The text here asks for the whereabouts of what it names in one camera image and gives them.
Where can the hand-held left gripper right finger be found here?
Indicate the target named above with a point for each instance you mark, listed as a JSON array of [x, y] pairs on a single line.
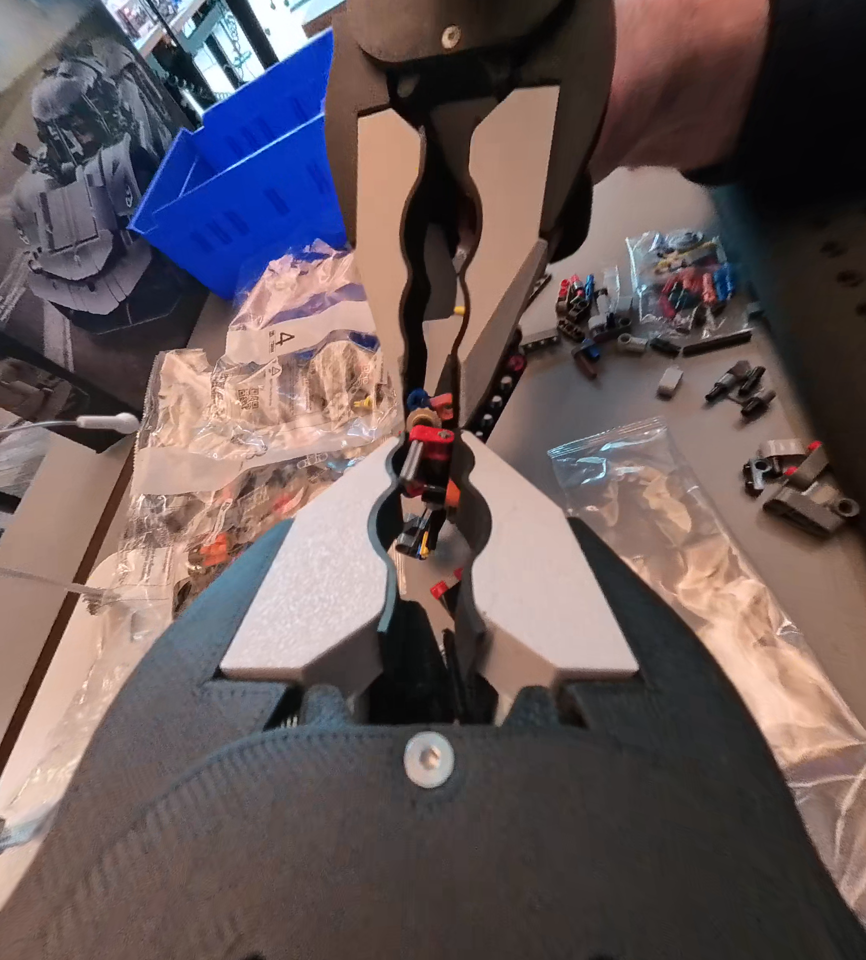
[[553, 592]]

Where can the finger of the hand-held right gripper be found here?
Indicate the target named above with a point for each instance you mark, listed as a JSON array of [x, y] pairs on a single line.
[[512, 187], [384, 225]]

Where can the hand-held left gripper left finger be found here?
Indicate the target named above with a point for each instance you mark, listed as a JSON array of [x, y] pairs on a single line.
[[305, 592]]

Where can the multicoloured lego assembly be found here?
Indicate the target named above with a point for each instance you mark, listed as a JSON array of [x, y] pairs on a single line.
[[433, 442]]

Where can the person's right forearm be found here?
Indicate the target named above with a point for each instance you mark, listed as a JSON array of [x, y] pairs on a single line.
[[838, 97]]

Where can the pile of loose lego pieces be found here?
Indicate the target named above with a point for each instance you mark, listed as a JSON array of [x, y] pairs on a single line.
[[575, 300]]

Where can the white-banded clear lego bag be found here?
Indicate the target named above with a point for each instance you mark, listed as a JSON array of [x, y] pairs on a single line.
[[193, 420], [283, 341]]

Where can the black lego connector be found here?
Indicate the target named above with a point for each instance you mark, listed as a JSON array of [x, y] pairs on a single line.
[[757, 472]]

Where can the light grey small lego brick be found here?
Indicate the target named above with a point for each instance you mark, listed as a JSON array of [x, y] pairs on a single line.
[[671, 381]]

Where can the long black lego axle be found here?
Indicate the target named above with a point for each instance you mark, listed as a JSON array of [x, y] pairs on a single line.
[[718, 342]]

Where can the large dark grey lego liftarm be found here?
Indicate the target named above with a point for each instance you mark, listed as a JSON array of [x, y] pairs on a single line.
[[808, 501]]

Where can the lego set box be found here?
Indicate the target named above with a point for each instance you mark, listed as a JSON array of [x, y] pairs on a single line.
[[80, 187]]

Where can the person's right hand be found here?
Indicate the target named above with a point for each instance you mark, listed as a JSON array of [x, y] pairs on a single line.
[[680, 82]]

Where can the blue plastic bin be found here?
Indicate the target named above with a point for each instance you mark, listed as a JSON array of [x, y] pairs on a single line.
[[253, 202]]

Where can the empty clear zip bag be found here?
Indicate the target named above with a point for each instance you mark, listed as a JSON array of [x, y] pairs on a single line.
[[703, 562]]

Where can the small bag red blue pins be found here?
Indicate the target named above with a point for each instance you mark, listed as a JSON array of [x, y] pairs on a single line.
[[684, 285]]

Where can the light grey connector red pin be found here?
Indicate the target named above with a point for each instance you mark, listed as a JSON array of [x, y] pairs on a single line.
[[782, 448]]

